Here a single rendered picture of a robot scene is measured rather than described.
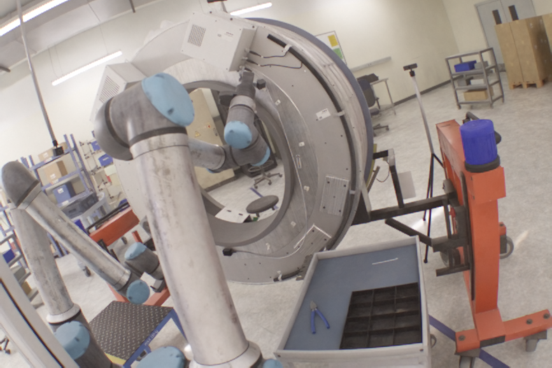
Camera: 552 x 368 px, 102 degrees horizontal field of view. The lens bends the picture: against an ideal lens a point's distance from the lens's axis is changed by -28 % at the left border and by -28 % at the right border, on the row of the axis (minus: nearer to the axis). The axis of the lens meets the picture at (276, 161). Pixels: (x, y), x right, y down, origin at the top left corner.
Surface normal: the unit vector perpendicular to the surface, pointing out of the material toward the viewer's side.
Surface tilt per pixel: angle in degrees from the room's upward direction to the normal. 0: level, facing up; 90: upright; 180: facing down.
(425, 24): 90
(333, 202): 90
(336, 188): 90
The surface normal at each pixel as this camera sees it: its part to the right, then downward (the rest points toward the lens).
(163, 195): 0.10, -0.11
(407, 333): -0.34, -0.92
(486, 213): -0.32, 0.32
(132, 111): -0.32, 0.04
